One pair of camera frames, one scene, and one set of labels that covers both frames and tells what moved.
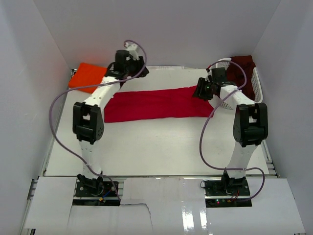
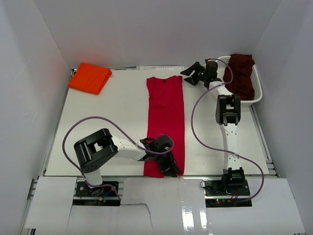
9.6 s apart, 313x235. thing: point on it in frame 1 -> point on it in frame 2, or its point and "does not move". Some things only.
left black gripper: x=139 y=63 -> x=165 y=168
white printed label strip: x=166 y=67 does not move
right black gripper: x=199 y=90 -> x=197 y=66
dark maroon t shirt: x=235 y=75 does not move
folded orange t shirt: x=87 y=75 does not move
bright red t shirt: x=159 y=104 -> x=165 y=116
